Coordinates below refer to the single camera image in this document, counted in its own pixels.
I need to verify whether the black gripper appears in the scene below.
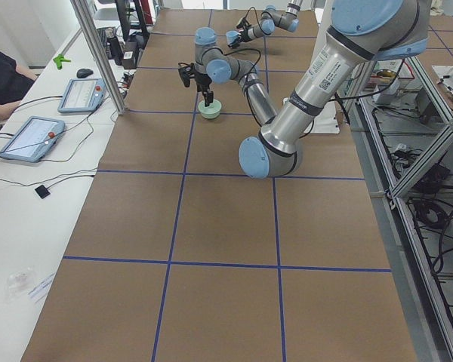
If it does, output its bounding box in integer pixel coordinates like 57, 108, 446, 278
234, 32, 249, 44
195, 72, 214, 107

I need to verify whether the mint green bowl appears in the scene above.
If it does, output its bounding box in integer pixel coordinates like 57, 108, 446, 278
198, 99, 222, 119

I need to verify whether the light blue cup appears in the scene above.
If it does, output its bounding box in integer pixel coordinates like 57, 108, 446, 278
226, 30, 242, 49

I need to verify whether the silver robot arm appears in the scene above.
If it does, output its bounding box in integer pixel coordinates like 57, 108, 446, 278
226, 0, 303, 48
194, 1, 431, 179

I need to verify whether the black water bottle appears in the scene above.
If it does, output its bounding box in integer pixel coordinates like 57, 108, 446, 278
107, 36, 123, 66

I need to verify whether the black box with label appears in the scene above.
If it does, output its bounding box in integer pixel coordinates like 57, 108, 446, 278
122, 41, 139, 70

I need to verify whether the black computer monitor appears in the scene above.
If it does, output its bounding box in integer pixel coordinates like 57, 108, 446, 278
115, 0, 149, 48

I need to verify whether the far teach pendant tablet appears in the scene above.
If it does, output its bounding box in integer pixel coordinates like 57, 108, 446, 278
57, 78, 106, 114

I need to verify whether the teach pendant tablet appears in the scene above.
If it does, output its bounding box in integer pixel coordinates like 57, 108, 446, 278
57, 78, 106, 114
0, 116, 66, 163

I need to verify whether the black computer mouse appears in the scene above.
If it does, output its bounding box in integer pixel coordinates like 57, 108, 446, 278
76, 68, 94, 78

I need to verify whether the green plastic clip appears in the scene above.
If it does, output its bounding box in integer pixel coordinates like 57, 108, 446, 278
53, 54, 71, 70

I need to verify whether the near teach pendant tablet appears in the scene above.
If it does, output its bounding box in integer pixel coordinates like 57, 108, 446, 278
0, 116, 66, 163

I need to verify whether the small black square device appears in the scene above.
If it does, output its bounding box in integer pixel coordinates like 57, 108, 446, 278
35, 185, 51, 199

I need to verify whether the seated person in black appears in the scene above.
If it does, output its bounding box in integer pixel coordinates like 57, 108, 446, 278
0, 51, 38, 121

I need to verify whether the clear plastic bag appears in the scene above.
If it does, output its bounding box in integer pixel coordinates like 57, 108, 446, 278
4, 267, 35, 303

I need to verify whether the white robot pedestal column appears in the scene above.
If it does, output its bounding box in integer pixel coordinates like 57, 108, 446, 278
282, 0, 348, 134

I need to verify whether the aluminium frame post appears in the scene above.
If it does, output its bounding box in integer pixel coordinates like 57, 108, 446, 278
70, 0, 125, 115

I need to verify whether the aluminium frame rack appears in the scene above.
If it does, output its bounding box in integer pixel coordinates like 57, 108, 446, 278
348, 45, 453, 361

